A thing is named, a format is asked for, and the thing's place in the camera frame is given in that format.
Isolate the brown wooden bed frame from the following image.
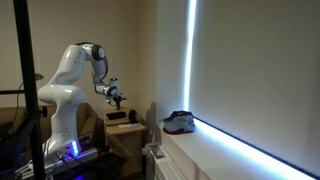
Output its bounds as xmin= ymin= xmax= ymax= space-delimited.
xmin=0 ymin=102 xmax=105 ymax=146

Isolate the black lunchbox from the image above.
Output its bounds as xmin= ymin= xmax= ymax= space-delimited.
xmin=105 ymin=111 xmax=128 ymax=121

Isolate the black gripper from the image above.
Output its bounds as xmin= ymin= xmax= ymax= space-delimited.
xmin=111 ymin=94 xmax=128 ymax=111

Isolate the white window sill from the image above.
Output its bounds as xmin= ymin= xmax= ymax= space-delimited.
xmin=158 ymin=117 xmax=320 ymax=180

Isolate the white slatted radiator heater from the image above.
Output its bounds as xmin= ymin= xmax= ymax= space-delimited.
xmin=145 ymin=143 xmax=188 ymax=180

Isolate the wooden nightstand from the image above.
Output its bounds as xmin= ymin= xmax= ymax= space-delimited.
xmin=103 ymin=106 xmax=148 ymax=178

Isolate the black tripod pole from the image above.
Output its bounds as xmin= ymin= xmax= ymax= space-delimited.
xmin=0 ymin=0 xmax=47 ymax=180

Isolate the small black rounded object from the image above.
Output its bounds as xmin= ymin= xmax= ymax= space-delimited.
xmin=128 ymin=108 xmax=139 ymax=124

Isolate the black cable bundle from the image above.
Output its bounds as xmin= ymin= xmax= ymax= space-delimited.
xmin=54 ymin=151 xmax=84 ymax=180

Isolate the white paper sheet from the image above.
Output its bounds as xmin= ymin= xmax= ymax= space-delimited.
xmin=117 ymin=122 xmax=145 ymax=131

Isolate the grey window roller blind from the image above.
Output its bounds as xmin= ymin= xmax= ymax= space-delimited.
xmin=190 ymin=0 xmax=320 ymax=178

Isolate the silver robot base rail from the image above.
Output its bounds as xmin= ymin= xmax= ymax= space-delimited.
xmin=13 ymin=146 xmax=102 ymax=180

